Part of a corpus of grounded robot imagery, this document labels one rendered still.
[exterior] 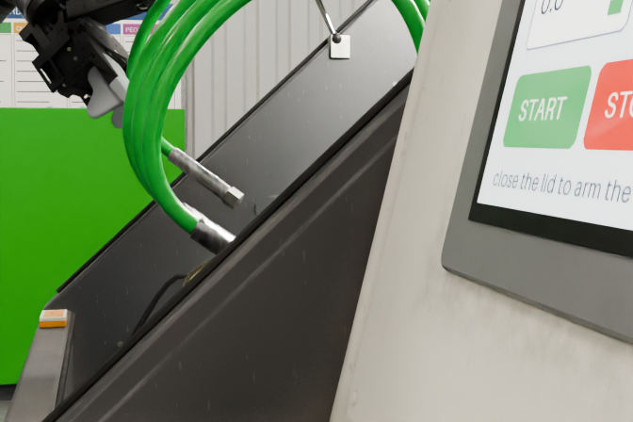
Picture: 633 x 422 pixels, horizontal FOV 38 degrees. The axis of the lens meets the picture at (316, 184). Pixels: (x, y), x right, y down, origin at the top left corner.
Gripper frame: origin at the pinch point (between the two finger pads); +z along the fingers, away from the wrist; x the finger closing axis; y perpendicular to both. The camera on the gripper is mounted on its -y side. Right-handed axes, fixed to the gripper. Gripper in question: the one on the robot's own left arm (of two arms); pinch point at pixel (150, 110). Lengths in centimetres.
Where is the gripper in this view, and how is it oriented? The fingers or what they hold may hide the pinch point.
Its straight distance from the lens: 106.5
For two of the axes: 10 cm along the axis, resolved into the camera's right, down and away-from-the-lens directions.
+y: -7.3, 6.7, 1.7
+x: -3.8, -1.8, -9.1
